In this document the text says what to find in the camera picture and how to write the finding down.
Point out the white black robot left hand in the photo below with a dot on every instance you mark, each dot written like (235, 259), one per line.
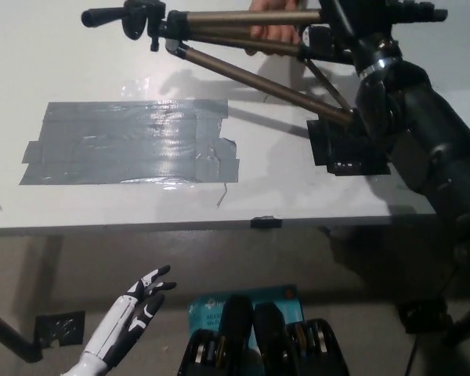
(117, 329)

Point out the person bare hand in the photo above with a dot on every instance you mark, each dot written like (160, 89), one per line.
(276, 33)

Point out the bronze and black camera tripod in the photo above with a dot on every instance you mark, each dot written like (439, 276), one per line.
(239, 17)

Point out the teal cardboard box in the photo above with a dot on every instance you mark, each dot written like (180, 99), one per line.
(207, 309)

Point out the black table leg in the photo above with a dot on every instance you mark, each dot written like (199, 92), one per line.
(8, 335)

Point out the clear tape patch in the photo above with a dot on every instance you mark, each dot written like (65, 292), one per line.
(135, 88)

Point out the small black tape strip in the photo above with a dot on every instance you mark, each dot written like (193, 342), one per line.
(265, 222)

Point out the grey duct tape patch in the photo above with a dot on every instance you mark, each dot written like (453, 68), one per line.
(102, 149)

